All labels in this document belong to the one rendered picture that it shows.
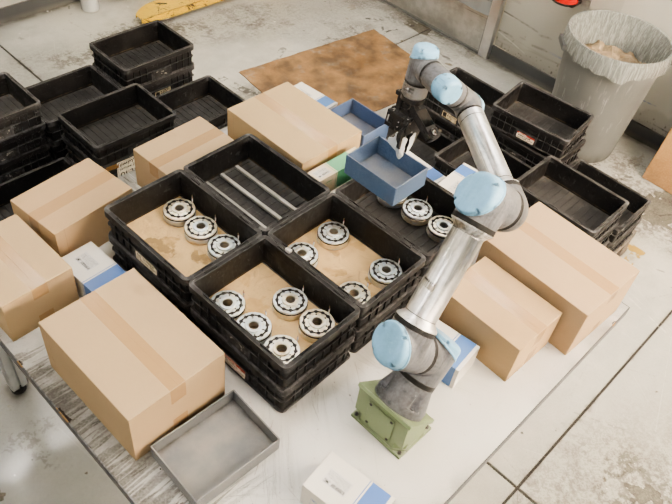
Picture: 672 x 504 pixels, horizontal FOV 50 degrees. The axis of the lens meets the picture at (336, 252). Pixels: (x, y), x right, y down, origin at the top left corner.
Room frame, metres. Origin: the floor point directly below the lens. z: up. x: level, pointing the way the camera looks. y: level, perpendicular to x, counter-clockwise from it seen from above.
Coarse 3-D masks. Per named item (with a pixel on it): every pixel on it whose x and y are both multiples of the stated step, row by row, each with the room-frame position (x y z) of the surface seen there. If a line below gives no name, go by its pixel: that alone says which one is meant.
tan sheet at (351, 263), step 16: (320, 224) 1.71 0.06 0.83; (304, 240) 1.63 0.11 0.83; (352, 240) 1.66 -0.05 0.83; (320, 256) 1.57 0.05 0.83; (336, 256) 1.58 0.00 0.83; (352, 256) 1.59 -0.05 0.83; (368, 256) 1.60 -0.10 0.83; (336, 272) 1.51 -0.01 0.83; (352, 272) 1.52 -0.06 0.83; (368, 288) 1.47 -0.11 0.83
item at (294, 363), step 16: (256, 240) 1.50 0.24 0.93; (272, 240) 1.51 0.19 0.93; (288, 256) 1.46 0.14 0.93; (208, 272) 1.35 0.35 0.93; (192, 288) 1.28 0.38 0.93; (208, 304) 1.24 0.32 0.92; (352, 304) 1.31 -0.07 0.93; (224, 320) 1.20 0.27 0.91; (352, 320) 1.26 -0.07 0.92; (240, 336) 1.16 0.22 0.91; (304, 352) 1.13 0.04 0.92; (288, 368) 1.07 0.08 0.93
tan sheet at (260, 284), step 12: (252, 276) 1.44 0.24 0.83; (264, 276) 1.45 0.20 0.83; (276, 276) 1.46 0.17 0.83; (228, 288) 1.38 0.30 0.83; (240, 288) 1.39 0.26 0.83; (252, 288) 1.40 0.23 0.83; (264, 288) 1.40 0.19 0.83; (276, 288) 1.41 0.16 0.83; (252, 300) 1.35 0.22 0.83; (264, 300) 1.36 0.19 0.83; (264, 312) 1.31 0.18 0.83; (276, 324) 1.28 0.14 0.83; (288, 324) 1.28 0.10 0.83; (336, 324) 1.31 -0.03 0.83; (300, 336) 1.25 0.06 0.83; (300, 348) 1.21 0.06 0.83
